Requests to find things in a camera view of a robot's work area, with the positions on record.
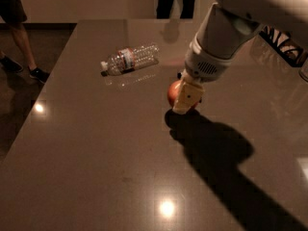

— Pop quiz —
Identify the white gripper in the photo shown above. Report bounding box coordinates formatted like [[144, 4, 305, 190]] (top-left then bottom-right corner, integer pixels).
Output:
[[171, 38, 231, 115]]

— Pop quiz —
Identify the red apple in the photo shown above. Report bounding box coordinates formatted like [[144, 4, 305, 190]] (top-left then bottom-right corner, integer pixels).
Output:
[[167, 80, 201, 115]]

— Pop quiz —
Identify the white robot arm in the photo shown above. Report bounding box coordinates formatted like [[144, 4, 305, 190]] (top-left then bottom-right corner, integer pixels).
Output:
[[172, 0, 308, 115]]

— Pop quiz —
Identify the clear plastic water bottle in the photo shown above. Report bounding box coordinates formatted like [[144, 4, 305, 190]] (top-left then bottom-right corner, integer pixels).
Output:
[[100, 43, 160, 76]]

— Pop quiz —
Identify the standing person in black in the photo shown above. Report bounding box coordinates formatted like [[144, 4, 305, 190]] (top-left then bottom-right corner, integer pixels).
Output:
[[156, 0, 198, 20]]

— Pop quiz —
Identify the black patterned snack bag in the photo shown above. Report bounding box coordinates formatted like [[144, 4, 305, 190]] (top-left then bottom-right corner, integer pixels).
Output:
[[259, 26, 308, 67]]

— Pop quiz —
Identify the person in jeans at left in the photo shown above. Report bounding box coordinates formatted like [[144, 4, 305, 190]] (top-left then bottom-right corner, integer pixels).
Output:
[[0, 0, 49, 83]]

